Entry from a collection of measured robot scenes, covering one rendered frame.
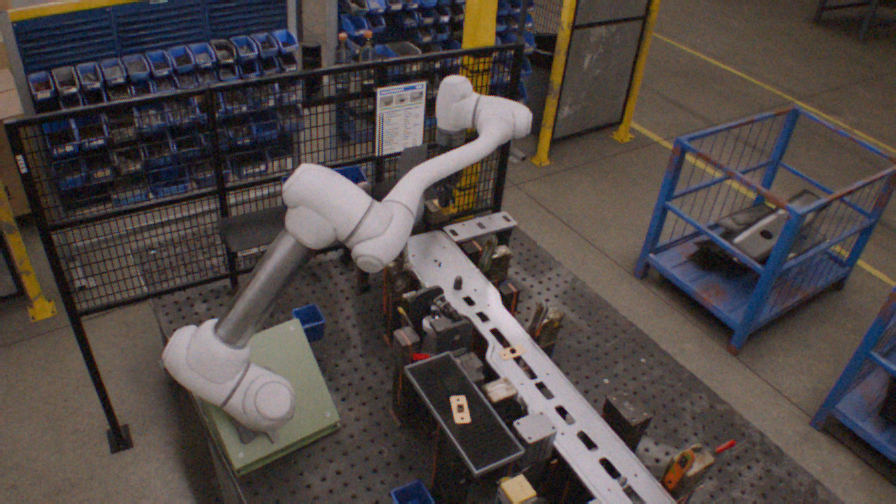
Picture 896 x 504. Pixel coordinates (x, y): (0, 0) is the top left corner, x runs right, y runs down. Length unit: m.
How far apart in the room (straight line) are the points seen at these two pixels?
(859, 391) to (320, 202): 3.00
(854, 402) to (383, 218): 2.77
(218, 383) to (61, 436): 1.59
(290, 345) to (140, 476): 1.19
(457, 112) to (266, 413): 1.00
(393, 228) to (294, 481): 0.89
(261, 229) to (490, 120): 0.99
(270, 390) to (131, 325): 1.99
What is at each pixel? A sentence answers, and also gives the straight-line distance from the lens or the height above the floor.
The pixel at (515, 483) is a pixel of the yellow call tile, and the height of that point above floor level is 1.16.
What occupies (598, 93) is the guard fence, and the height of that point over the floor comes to 0.47.
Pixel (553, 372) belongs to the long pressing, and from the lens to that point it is 2.07.
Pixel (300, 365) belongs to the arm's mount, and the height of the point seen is 0.89.
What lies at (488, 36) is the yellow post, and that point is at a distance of 2.77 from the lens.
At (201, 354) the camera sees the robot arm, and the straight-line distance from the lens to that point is 1.86.
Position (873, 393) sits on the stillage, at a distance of 3.90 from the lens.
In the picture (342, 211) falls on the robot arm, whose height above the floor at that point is 1.59.
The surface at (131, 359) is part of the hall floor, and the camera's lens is 3.60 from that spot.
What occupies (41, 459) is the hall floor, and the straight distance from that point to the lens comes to 3.34.
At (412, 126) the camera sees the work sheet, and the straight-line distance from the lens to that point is 2.70.
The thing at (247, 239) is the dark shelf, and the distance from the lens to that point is 2.47.
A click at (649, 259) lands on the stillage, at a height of 0.17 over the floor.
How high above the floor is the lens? 2.48
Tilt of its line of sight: 37 degrees down
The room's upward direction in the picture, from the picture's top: 6 degrees clockwise
